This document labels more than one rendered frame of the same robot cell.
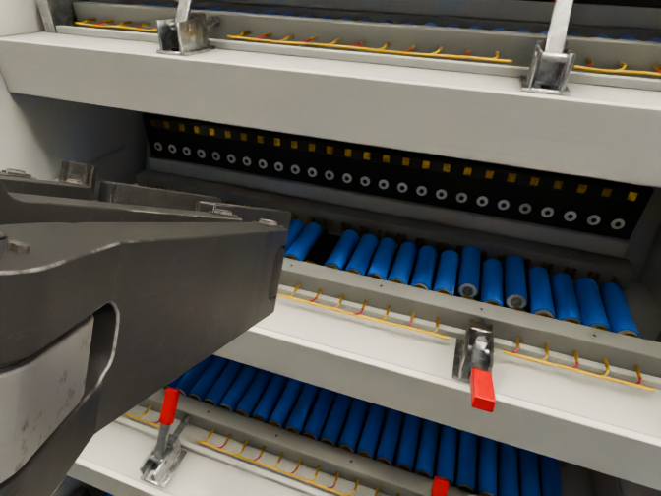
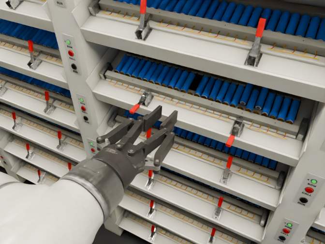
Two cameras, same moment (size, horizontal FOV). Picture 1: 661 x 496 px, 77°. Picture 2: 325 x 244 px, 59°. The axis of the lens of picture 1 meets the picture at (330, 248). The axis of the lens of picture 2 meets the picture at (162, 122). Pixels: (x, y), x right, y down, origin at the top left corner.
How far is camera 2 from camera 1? 0.46 m
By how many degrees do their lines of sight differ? 29
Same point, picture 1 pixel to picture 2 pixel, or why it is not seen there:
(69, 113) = not seen: hidden behind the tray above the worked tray
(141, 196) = (149, 118)
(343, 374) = (199, 130)
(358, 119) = (199, 65)
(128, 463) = not seen: hidden behind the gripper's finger
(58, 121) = not seen: hidden behind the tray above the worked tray
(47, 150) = (96, 52)
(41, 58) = (97, 35)
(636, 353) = (285, 129)
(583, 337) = (271, 123)
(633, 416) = (278, 146)
